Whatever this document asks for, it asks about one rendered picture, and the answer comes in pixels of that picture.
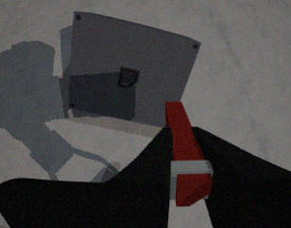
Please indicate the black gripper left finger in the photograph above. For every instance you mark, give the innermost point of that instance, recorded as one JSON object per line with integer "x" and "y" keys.
{"x": 138, "y": 197}

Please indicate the grey sloped panel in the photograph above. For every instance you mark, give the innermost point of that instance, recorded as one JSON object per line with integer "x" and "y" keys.
{"x": 126, "y": 70}

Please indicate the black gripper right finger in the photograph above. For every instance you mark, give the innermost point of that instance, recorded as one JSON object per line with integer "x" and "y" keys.
{"x": 246, "y": 191}

